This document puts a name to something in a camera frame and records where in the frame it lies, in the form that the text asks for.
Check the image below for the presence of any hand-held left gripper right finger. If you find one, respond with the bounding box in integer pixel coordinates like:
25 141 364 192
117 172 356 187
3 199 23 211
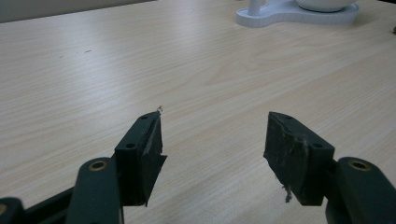
262 111 336 207

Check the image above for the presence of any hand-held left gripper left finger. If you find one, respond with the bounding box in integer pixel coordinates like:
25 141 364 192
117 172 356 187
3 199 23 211
113 110 168 208

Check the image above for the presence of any white plastic stand base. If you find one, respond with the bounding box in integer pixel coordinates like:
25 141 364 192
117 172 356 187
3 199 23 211
235 0 361 29

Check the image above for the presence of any white post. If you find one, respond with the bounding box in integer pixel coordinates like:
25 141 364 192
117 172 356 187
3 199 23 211
247 0 268 17

